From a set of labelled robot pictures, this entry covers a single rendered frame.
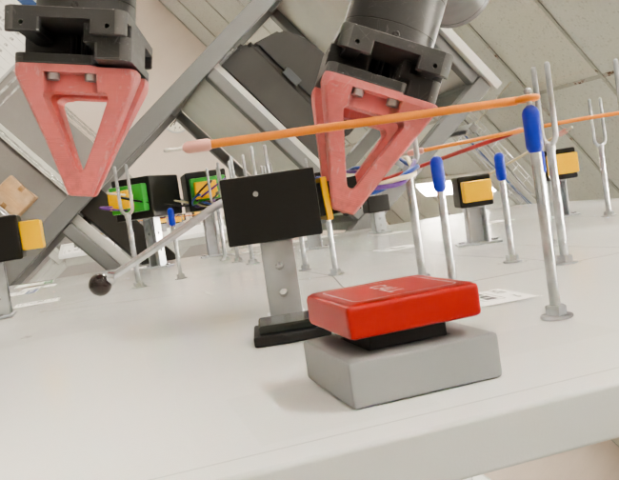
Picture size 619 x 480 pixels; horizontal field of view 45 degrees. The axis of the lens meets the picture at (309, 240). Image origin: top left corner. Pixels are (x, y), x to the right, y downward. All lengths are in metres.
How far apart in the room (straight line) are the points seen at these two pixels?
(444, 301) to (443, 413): 0.04
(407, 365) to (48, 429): 0.14
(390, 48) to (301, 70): 1.17
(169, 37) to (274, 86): 6.68
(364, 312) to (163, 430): 0.08
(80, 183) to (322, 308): 0.23
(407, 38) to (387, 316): 0.23
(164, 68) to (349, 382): 7.94
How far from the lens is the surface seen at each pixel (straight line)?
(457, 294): 0.26
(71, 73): 0.46
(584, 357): 0.29
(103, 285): 0.46
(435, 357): 0.26
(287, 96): 1.58
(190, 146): 0.34
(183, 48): 8.23
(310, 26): 2.05
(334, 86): 0.43
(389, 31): 0.45
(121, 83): 0.44
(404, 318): 0.26
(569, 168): 1.01
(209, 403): 0.29
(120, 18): 0.43
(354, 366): 0.25
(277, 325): 0.39
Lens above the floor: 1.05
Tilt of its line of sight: 10 degrees up
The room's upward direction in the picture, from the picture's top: 40 degrees clockwise
